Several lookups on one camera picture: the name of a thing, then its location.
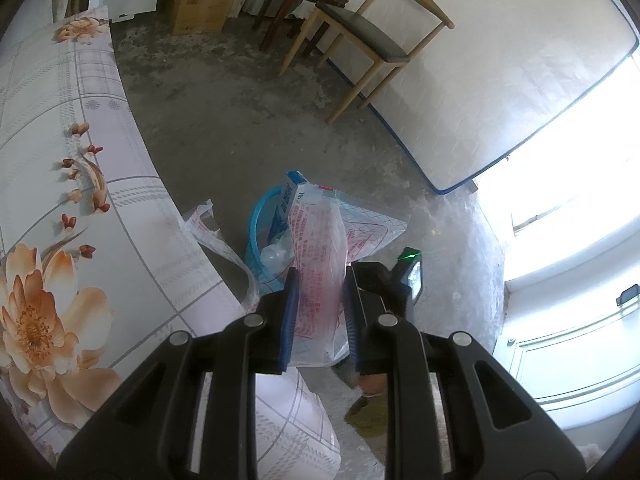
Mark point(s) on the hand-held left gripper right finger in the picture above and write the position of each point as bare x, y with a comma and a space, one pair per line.
349, 330

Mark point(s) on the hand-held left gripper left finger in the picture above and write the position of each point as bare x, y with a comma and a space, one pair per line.
291, 320

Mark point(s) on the blue plastic basket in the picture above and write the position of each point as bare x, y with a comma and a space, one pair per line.
257, 245

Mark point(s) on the clear red-printed plastic bag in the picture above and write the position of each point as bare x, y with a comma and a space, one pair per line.
320, 240
220, 245

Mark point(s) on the blue white toothpaste box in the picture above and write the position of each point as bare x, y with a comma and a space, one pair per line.
287, 195

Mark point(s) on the person's foot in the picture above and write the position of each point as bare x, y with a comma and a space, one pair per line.
372, 385

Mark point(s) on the olive shaggy rug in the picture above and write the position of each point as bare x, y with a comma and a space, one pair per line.
367, 417

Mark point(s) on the white panel door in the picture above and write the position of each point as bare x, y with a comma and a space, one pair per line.
565, 360

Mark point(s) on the white mattress blue trim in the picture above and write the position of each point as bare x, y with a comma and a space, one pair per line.
500, 85

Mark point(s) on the small black device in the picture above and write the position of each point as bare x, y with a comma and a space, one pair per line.
627, 294

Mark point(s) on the floral tablecloth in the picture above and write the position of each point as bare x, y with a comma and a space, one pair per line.
100, 160

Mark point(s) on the wooden chair dark seat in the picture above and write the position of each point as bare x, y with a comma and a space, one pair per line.
370, 35

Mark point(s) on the cardboard box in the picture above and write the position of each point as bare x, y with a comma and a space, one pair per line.
200, 7

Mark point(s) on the white pillow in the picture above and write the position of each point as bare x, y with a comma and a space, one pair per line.
45, 0

